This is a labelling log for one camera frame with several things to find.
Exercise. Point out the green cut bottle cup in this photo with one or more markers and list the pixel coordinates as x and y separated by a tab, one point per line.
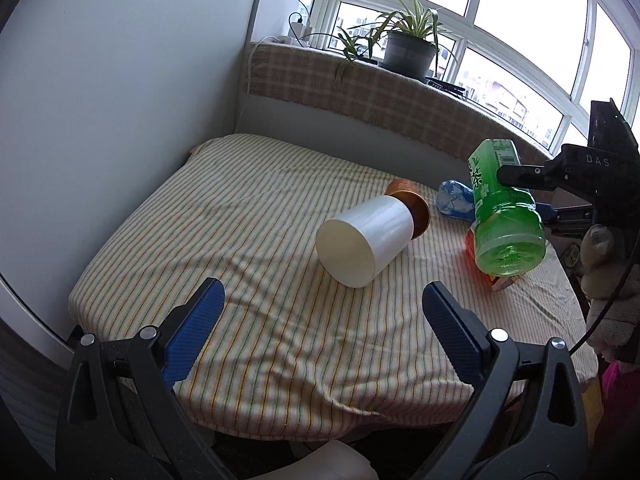
509	238

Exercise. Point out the striped table cloth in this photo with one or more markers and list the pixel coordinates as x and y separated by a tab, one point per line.
295	355

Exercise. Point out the white charger with cable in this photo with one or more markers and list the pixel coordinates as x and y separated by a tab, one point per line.
271	20

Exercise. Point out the orange paper cup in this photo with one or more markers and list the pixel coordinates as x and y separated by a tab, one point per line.
408	192

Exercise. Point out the blue cut bottle cup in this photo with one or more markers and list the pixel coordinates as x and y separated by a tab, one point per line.
454	199

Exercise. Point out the white plastic cup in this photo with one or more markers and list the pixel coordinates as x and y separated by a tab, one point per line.
356	245

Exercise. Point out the potted spider plant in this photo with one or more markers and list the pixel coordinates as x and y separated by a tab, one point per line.
404	40

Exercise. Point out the brown plaid sill cloth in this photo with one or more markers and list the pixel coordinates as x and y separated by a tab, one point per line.
378	98

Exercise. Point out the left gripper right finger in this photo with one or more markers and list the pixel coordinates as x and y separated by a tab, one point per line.
525	418

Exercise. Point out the plush toy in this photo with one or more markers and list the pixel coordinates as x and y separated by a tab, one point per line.
601	257

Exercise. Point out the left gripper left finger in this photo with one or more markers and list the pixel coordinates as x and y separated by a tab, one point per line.
95	436

